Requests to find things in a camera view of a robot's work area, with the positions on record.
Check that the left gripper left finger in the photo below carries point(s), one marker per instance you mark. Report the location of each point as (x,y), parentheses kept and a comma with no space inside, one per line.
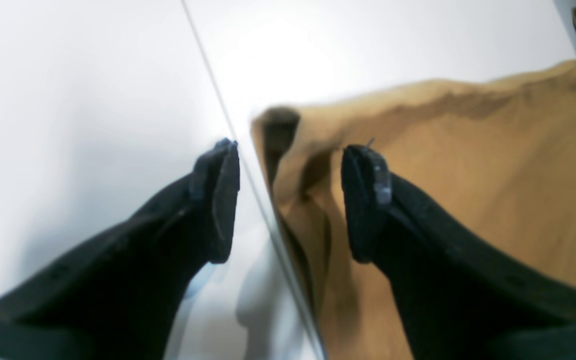
(116,295)

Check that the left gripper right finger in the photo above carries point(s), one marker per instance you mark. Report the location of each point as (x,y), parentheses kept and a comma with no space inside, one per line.
(458,298)

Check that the brown t-shirt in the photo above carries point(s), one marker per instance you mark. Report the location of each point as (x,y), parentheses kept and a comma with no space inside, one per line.
(500,157)

